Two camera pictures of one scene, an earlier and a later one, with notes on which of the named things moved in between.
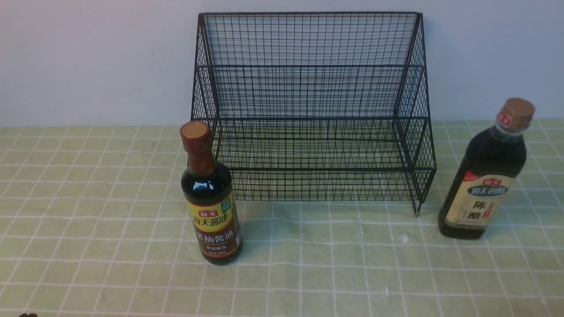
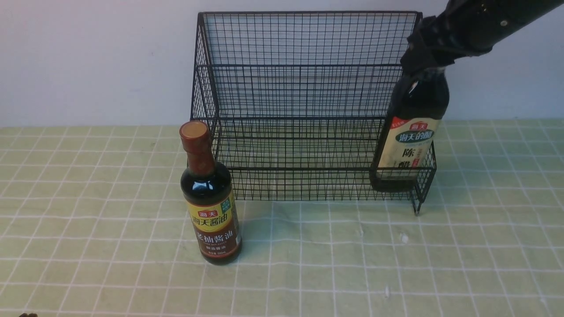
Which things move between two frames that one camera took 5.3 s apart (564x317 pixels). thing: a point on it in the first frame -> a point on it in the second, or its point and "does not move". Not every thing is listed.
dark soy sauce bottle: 208,190 does not move
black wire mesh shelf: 317,106 does not move
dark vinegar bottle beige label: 494,158 -> 403,152
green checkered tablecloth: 92,224 does not move
